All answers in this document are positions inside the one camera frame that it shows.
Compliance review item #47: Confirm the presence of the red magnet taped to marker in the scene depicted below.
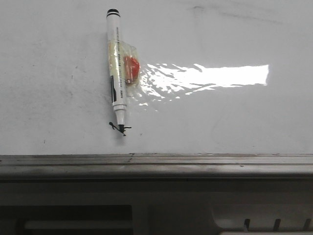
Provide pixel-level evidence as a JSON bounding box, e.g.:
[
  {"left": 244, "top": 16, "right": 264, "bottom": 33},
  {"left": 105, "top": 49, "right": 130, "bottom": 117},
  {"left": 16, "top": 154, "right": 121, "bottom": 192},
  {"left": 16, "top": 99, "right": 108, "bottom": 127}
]
[{"left": 122, "top": 43, "right": 140, "bottom": 87}]

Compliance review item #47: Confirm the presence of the white whiteboard marker pen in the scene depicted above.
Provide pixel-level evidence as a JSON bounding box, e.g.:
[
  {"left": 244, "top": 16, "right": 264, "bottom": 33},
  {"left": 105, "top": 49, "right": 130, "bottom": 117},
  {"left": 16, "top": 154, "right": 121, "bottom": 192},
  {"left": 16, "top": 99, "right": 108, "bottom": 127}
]
[{"left": 106, "top": 9, "right": 127, "bottom": 135}]

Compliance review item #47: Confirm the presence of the white whiteboard surface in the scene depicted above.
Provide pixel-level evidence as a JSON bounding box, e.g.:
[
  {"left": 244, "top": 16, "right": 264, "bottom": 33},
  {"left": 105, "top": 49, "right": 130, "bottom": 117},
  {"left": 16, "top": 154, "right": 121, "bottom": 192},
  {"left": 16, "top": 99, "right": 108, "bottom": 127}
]
[{"left": 0, "top": 0, "right": 313, "bottom": 155}]

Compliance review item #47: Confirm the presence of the grey metal whiteboard tray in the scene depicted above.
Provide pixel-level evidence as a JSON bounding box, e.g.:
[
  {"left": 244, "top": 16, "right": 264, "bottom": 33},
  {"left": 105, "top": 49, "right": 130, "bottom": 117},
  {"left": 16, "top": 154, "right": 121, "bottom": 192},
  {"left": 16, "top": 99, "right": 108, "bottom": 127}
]
[{"left": 0, "top": 153, "right": 313, "bottom": 181}]

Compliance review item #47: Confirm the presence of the grey plastic housing below tray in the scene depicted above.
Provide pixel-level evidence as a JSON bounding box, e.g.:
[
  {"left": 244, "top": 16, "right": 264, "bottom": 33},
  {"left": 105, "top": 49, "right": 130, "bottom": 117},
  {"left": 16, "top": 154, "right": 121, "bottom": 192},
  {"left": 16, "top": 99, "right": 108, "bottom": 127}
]
[{"left": 0, "top": 179, "right": 313, "bottom": 235}]

